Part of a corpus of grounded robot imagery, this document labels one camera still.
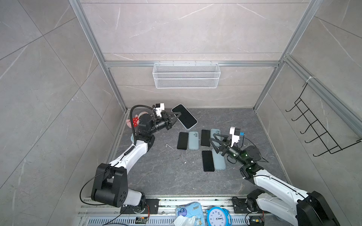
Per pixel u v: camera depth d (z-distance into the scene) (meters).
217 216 0.69
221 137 0.72
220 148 0.64
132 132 0.62
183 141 1.00
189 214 0.67
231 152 0.65
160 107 0.72
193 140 0.98
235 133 0.64
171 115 0.71
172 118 0.69
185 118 0.72
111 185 0.42
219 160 0.90
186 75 1.01
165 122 0.68
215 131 1.04
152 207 0.73
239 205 0.73
